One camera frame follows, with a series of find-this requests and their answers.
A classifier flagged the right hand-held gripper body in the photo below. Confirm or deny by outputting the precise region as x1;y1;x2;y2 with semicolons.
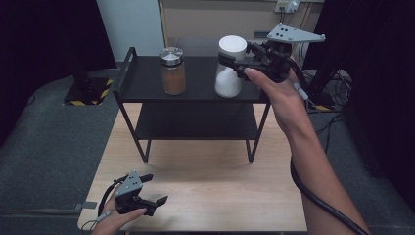
238;23;327;83

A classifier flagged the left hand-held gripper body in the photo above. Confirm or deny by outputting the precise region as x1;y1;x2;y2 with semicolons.
114;169;158;217

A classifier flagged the white-lidded clear salt jar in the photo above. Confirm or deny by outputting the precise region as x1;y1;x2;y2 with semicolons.
213;34;248;99

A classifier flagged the metal-lidded glass spice jar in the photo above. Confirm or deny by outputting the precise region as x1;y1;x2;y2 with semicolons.
159;46;187;96

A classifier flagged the black two-tier shelf rack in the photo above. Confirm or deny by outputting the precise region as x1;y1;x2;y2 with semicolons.
112;46;272;164

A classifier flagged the person's left hand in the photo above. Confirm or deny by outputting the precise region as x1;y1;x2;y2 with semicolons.
91;190;148;235

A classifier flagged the person's right hand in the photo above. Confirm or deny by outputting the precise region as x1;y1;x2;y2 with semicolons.
244;67;317;136

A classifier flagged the beige cabinet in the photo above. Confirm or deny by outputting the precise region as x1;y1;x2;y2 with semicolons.
160;0;324;57

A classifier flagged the black stand with striped base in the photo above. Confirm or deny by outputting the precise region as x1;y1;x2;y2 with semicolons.
306;42;341;112
63;58;115;107

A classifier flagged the dark curtain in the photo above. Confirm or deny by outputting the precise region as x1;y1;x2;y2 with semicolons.
0;0;116;145
302;0;415;204

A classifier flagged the black looped gripper cable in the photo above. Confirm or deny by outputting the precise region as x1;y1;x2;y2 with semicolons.
97;175;129;216

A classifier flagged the thin grey cable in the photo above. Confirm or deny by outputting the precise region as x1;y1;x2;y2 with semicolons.
80;210;113;231

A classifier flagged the white wall socket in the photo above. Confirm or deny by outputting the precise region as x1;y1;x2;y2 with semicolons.
274;0;300;14

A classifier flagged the tangle of floor cables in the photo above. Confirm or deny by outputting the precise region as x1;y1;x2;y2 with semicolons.
306;70;355;155

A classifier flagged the thick black gripper cable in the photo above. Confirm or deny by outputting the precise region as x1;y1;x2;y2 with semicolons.
287;58;371;235

